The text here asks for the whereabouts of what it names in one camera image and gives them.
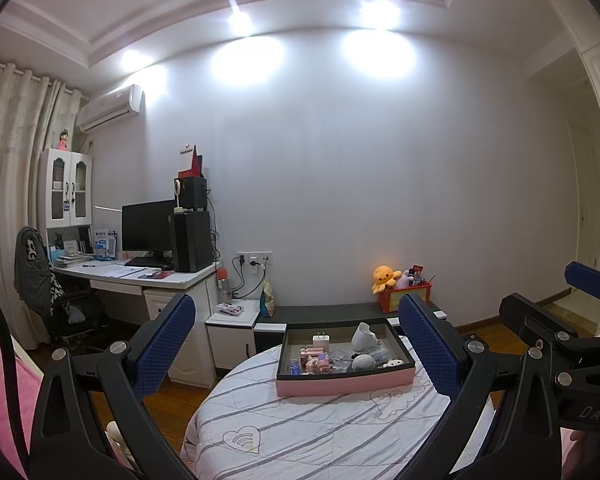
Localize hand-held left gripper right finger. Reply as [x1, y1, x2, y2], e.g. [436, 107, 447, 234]
[395, 292, 563, 480]

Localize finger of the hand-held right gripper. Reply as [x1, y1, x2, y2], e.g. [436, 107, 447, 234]
[499, 292, 588, 366]
[564, 261, 600, 338]

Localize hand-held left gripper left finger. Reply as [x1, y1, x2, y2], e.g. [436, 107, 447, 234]
[29, 292, 197, 480]

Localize pink and black box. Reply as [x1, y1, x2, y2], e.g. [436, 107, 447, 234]
[275, 316, 416, 397]

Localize orange storage box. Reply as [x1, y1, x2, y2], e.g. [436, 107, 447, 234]
[376, 281, 432, 313]

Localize white side cabinet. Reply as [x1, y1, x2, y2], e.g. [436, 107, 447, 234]
[205, 299, 261, 373]

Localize white desk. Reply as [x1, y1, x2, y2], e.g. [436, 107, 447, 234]
[52, 260, 223, 388]

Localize white door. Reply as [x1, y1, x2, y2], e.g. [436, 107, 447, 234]
[567, 125, 598, 266]

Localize yellow octopus plush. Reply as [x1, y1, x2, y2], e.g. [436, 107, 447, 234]
[371, 265, 403, 295]

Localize orange-capped water bottle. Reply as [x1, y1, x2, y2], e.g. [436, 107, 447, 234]
[216, 267, 231, 306]

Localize white papers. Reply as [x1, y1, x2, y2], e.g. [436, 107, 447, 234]
[87, 264, 148, 278]

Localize cream plush toy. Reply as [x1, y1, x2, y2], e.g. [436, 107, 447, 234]
[105, 420, 141, 471]

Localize black low bench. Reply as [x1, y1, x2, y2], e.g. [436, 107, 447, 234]
[254, 302, 443, 356]

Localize black computer tower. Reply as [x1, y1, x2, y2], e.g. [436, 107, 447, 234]
[170, 210, 213, 273]

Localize yellow snack bag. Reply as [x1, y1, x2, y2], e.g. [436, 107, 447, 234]
[260, 280, 276, 317]

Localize black monitor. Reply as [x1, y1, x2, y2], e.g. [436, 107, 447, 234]
[121, 200, 177, 266]

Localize stack of books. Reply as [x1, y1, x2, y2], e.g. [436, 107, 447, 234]
[55, 240, 95, 266]

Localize grey jacket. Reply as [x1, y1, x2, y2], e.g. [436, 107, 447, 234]
[14, 226, 56, 318]

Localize black speaker box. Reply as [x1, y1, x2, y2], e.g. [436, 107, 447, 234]
[174, 176, 208, 212]

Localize pink blanket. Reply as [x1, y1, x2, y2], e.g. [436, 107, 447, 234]
[0, 305, 46, 480]

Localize white glass-door cabinet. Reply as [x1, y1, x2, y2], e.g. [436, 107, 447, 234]
[39, 149, 94, 228]

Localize red folder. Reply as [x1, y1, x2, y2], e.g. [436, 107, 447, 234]
[178, 145, 204, 178]

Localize white air conditioner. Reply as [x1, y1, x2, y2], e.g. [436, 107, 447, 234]
[76, 84, 145, 133]

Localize cream curtain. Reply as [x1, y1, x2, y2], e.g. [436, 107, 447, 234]
[0, 52, 88, 351]

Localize black power cable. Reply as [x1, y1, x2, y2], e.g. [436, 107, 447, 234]
[227, 255, 267, 298]

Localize white wall socket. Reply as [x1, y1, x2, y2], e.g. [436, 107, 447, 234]
[236, 251, 272, 267]

